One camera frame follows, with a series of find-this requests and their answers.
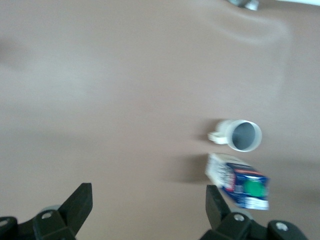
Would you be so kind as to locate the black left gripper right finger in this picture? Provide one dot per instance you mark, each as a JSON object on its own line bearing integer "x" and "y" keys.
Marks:
{"x": 225, "y": 217}

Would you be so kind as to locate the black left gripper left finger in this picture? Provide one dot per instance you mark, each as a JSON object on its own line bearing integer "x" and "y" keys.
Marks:
{"x": 67, "y": 212}

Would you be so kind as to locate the blue white milk carton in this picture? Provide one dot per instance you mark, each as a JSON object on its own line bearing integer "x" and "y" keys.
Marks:
{"x": 240, "y": 182}

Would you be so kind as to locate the white ribbed ceramic mug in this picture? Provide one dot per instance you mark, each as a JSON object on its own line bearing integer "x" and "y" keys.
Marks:
{"x": 246, "y": 136}

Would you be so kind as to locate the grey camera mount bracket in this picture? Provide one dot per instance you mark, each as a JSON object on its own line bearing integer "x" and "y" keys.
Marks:
{"x": 243, "y": 3}

